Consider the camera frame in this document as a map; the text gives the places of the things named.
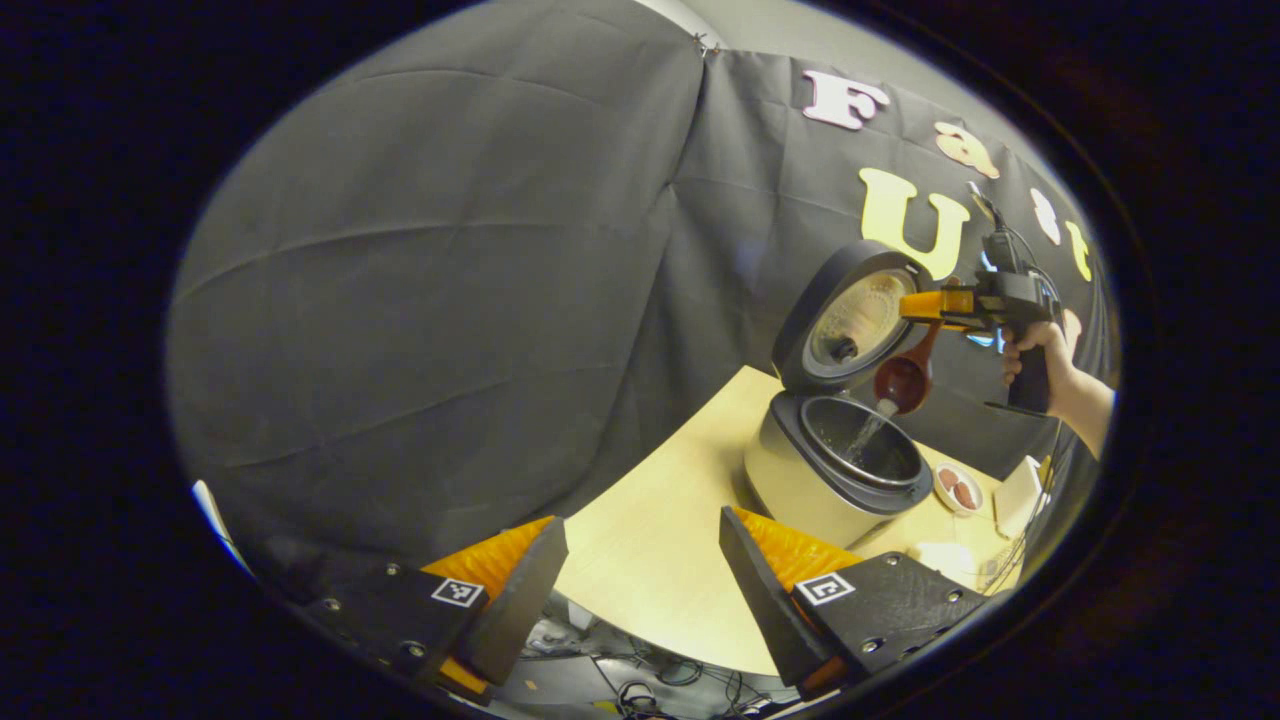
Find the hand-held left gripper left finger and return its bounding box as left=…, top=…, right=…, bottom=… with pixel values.
left=290, top=516, right=569, bottom=707

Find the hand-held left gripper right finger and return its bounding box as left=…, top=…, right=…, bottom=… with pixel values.
left=719, top=505, right=993, bottom=702

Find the dark wooden spoon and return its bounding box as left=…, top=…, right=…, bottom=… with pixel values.
left=872, top=321, right=944, bottom=417

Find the cream and navy rice cooker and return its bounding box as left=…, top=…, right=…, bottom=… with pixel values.
left=744, top=239, right=937, bottom=550

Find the white rice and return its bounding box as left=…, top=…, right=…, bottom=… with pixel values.
left=847, top=397, right=900, bottom=464

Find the cream rice tray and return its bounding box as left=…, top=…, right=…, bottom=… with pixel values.
left=909, top=539, right=987, bottom=592

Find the round white plate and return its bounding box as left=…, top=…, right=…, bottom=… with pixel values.
left=932, top=461, right=987, bottom=517

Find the white toaster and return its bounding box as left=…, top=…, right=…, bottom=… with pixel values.
left=992, top=454, right=1047, bottom=542

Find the black backdrop cloth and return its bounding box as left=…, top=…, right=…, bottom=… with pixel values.
left=165, top=0, right=1121, bottom=591

